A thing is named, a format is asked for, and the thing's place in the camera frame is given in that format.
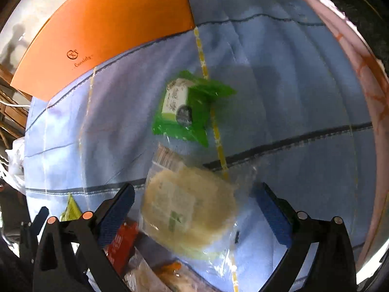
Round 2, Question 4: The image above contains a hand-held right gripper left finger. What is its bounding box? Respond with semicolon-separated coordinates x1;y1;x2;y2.
33;183;136;292

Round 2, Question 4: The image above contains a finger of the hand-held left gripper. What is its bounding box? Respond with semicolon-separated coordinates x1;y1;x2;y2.
18;206;50;265

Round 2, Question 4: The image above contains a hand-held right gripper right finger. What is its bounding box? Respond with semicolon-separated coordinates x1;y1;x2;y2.
255;182;357;292

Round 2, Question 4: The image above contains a clear round cracker packet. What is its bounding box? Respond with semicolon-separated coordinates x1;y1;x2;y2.
140;143;259;260

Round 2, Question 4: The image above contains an orange cardboard box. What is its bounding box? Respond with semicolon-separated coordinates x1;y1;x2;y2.
10;0;195;101

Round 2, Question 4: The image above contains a red snack packet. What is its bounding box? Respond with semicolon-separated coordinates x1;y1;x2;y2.
103;221;140;276

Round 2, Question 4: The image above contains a small green triangular packet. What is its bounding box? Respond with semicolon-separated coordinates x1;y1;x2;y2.
61;193;82;222

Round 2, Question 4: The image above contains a white printed plastic bag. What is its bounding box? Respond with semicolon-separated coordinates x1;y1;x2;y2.
4;138;28;196

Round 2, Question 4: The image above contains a pile of mixed snack packets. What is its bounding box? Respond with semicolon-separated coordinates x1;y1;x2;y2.
123;248;195;292

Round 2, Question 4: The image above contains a wooden chair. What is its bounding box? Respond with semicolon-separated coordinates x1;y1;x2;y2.
0;64;32;140

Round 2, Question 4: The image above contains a light blue tablecloth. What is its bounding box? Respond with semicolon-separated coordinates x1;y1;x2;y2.
23;0;383;292

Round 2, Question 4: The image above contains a green snack packet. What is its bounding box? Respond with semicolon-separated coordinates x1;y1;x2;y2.
152;71;238;148

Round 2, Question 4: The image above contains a white cable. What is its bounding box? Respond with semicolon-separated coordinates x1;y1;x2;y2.
0;91;31;109

